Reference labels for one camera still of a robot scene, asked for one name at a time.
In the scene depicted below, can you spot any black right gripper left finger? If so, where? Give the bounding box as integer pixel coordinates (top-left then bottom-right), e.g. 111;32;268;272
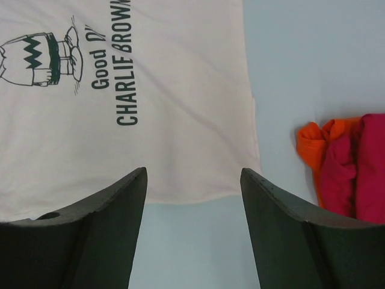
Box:
1;167;147;288

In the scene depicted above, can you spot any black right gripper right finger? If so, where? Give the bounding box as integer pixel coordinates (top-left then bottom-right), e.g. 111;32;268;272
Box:
240;169;384;288

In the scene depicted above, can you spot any white and green t-shirt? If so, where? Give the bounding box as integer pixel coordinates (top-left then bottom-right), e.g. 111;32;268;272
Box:
1;1;260;221

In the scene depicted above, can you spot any folded pink t-shirt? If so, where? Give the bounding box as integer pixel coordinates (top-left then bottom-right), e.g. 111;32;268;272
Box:
321;114;384;224

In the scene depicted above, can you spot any folded orange t-shirt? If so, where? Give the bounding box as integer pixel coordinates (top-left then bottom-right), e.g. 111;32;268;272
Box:
296;117;360;208

